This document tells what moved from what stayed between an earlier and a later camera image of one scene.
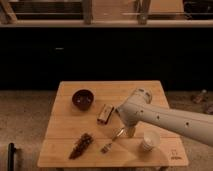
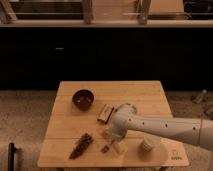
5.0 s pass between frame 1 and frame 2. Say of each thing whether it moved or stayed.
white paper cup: stayed
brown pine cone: stayed
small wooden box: stayed
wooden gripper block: moved
